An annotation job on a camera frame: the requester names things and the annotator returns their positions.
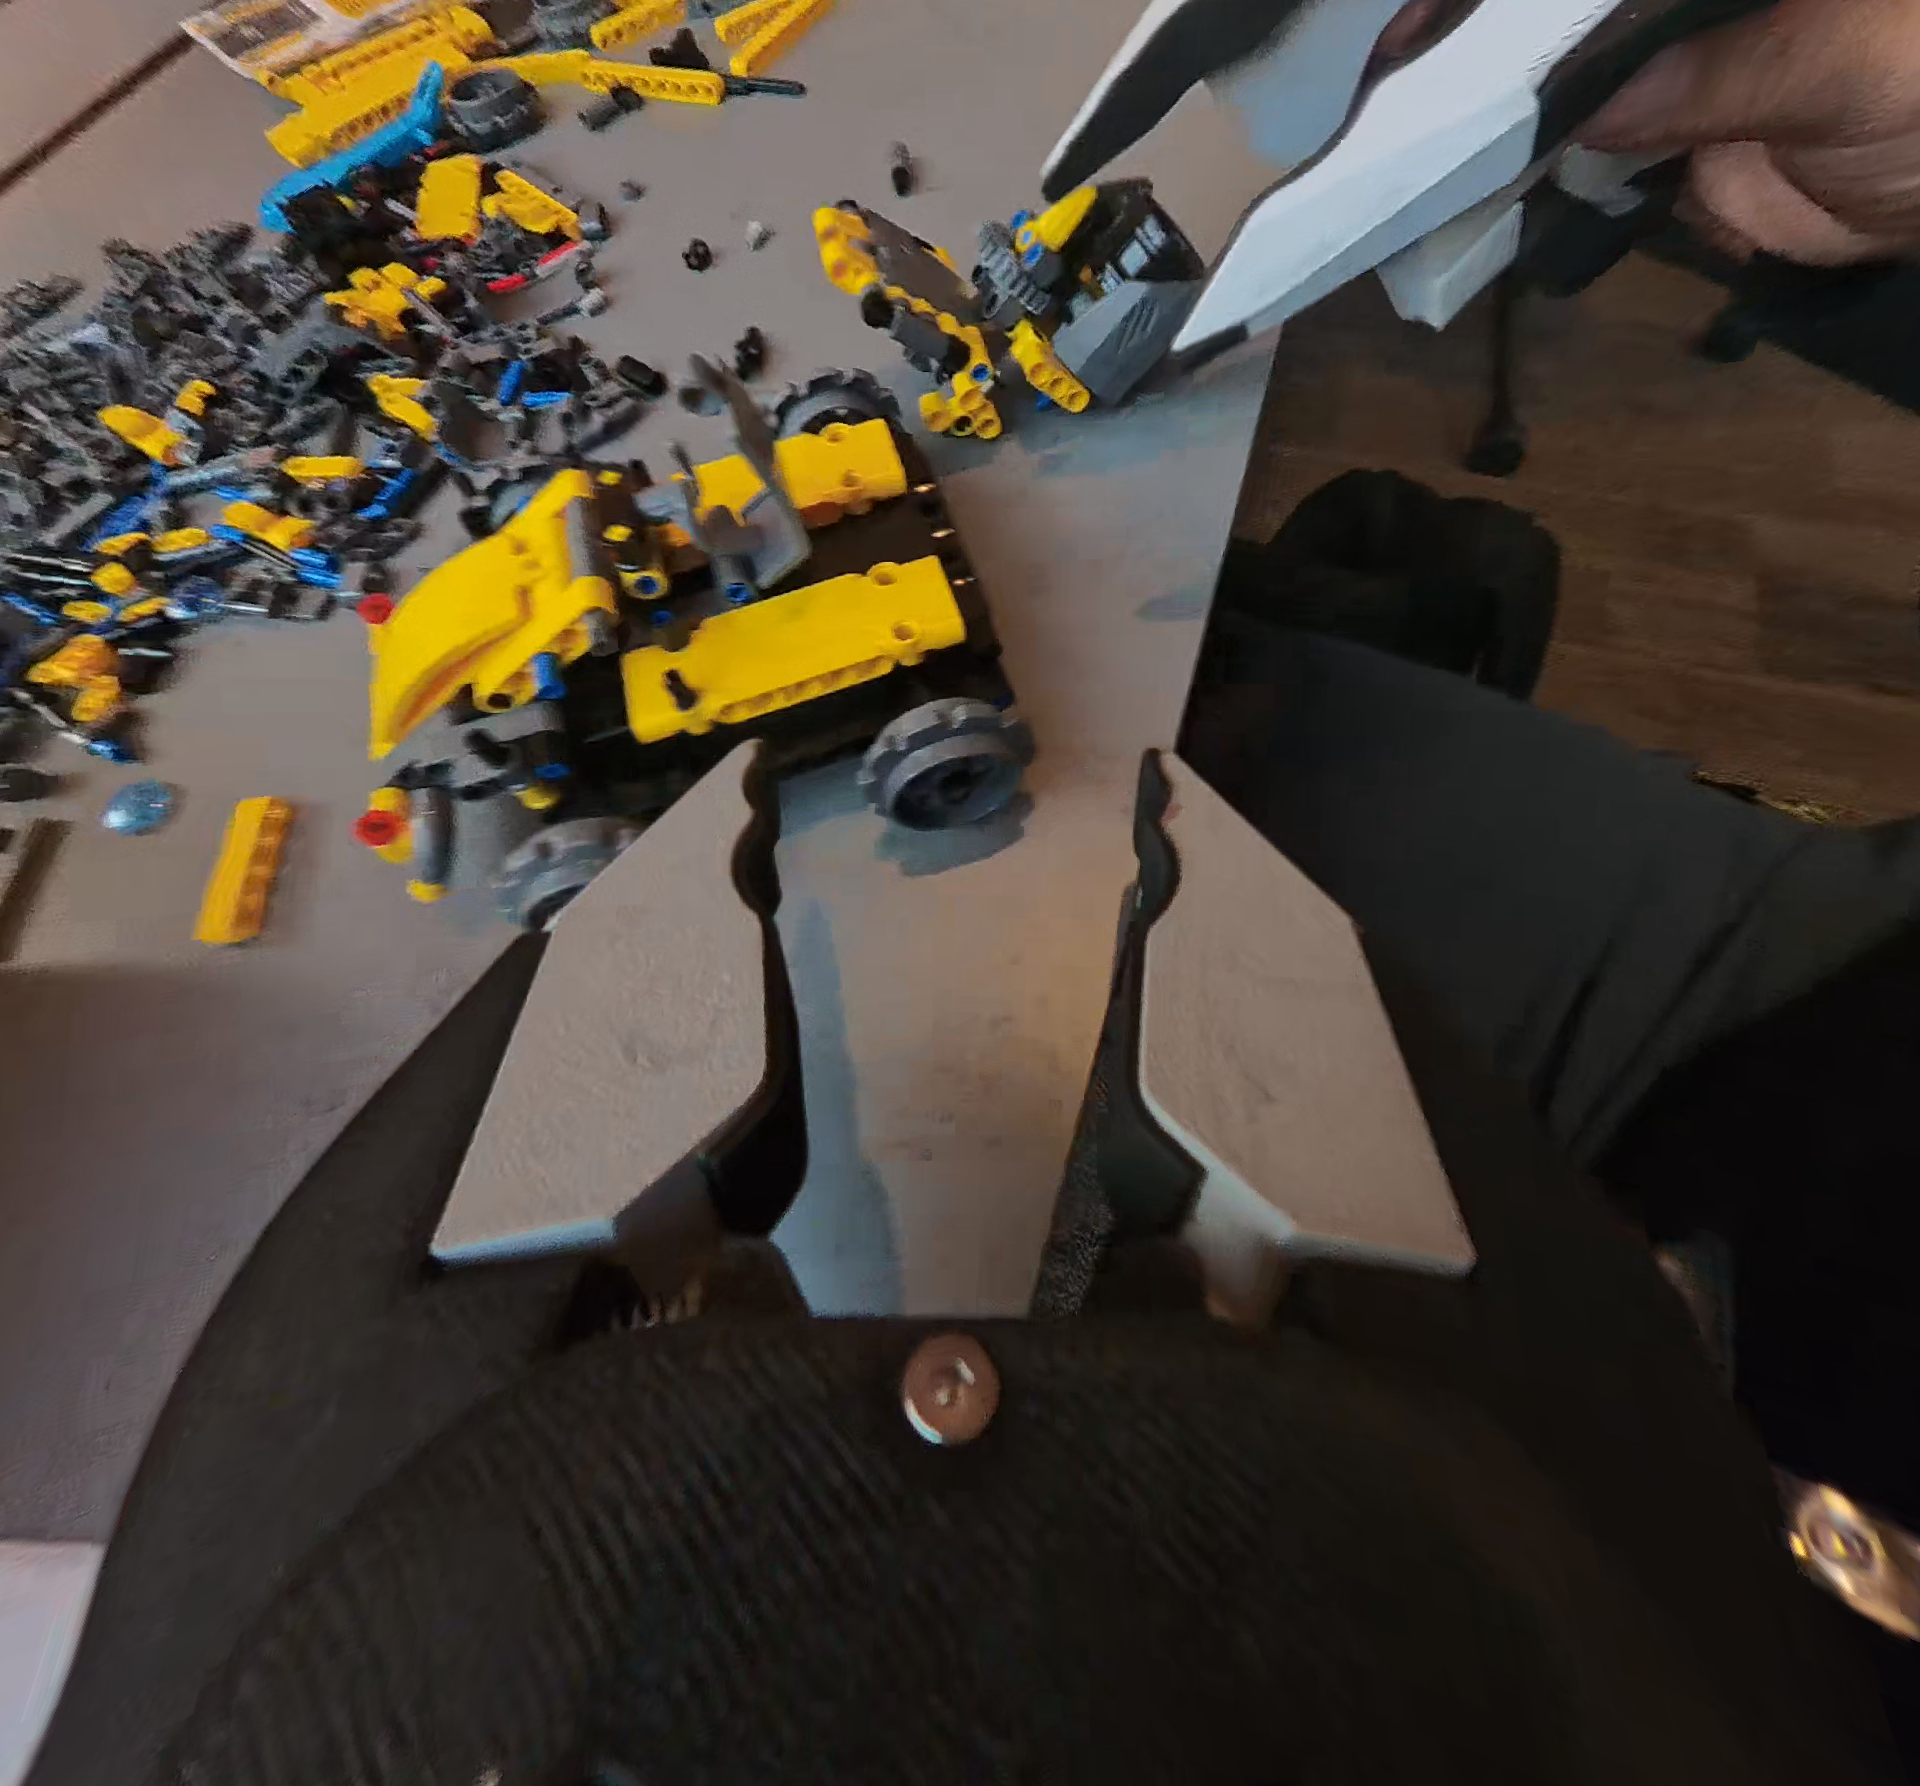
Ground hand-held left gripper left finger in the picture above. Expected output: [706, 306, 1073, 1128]
[426, 740, 816, 1264]

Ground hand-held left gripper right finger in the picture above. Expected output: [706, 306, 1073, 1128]
[1070, 750, 1480, 1318]

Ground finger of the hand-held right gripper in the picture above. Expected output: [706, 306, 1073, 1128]
[1168, 0, 1778, 371]
[1038, 0, 1519, 205]

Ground yellow grey toy brick assembly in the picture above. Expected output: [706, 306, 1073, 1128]
[809, 174, 1212, 447]

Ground yellow black toy brick vehicle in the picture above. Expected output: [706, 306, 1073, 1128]
[359, 369, 1041, 937]

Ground grey desk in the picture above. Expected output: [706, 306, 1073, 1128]
[0, 0, 1298, 1786]

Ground person's right hand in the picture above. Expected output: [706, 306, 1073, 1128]
[1576, 0, 1920, 267]

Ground black swivel chair base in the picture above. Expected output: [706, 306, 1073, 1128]
[1472, 267, 1920, 479]

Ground yellow toy beam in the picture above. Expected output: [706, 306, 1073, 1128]
[194, 798, 297, 947]

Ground pile of loose toy bricks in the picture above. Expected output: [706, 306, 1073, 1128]
[0, 0, 861, 772]

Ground white board base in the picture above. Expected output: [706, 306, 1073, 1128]
[0, 1534, 111, 1750]

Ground yellow printed leaflet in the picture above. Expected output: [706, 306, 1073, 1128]
[181, 0, 513, 77]

